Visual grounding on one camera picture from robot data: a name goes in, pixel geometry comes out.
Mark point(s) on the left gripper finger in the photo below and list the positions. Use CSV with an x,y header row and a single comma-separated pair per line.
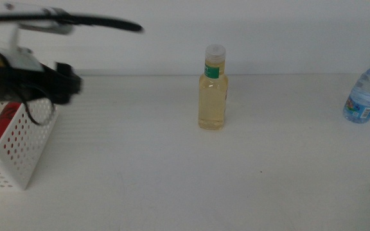
x,y
69,85

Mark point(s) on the yellow tea bottle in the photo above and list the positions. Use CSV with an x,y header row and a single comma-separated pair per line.
x,y
212,102

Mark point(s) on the small blue-capped water bottle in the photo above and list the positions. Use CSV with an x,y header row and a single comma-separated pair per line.
x,y
365,96

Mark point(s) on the white perforated plastic basket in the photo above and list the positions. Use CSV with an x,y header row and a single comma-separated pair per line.
x,y
21,154

